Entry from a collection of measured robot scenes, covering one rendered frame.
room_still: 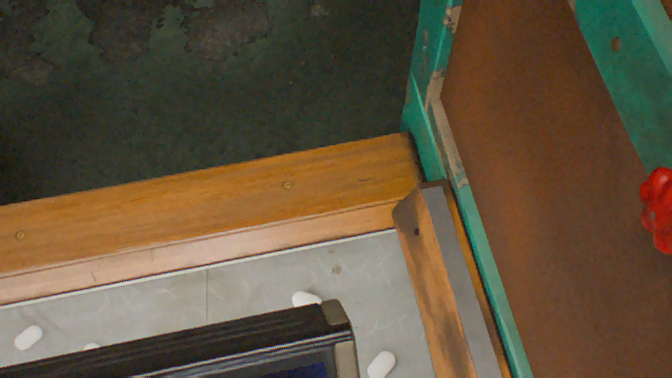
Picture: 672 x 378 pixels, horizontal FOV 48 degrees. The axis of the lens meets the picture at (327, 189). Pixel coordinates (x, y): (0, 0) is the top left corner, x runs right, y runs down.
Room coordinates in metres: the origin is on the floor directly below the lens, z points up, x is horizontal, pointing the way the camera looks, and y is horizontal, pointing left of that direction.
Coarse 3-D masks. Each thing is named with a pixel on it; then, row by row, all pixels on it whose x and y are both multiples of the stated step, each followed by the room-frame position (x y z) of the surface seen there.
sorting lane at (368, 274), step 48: (384, 240) 0.34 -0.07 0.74; (96, 288) 0.28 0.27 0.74; (144, 288) 0.28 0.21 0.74; (192, 288) 0.28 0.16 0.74; (240, 288) 0.28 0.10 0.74; (288, 288) 0.28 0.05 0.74; (336, 288) 0.28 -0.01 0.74; (384, 288) 0.28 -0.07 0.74; (0, 336) 0.23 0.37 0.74; (48, 336) 0.23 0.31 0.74; (96, 336) 0.23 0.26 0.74; (144, 336) 0.23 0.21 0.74; (384, 336) 0.23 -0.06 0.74
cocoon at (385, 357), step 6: (384, 354) 0.20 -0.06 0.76; (390, 354) 0.20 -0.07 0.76; (378, 360) 0.19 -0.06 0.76; (384, 360) 0.19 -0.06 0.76; (390, 360) 0.19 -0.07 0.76; (372, 366) 0.19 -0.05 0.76; (378, 366) 0.19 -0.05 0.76; (384, 366) 0.19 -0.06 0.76; (390, 366) 0.19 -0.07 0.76; (372, 372) 0.18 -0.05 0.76; (378, 372) 0.18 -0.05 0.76; (384, 372) 0.18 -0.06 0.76
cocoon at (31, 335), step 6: (30, 330) 0.23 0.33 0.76; (36, 330) 0.23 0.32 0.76; (42, 330) 0.23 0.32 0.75; (18, 336) 0.22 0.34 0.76; (24, 336) 0.22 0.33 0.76; (30, 336) 0.22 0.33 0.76; (36, 336) 0.22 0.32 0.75; (18, 342) 0.22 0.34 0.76; (24, 342) 0.22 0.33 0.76; (30, 342) 0.22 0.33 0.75; (18, 348) 0.21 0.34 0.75; (24, 348) 0.21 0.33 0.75
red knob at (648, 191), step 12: (660, 168) 0.17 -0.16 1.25; (648, 180) 0.17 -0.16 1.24; (660, 180) 0.16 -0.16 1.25; (648, 192) 0.16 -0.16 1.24; (660, 192) 0.16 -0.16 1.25; (648, 204) 0.16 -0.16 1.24; (660, 204) 0.15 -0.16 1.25; (648, 216) 0.15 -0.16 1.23; (660, 216) 0.15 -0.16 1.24; (648, 228) 0.15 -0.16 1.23; (660, 228) 0.14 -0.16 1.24; (660, 240) 0.14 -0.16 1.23
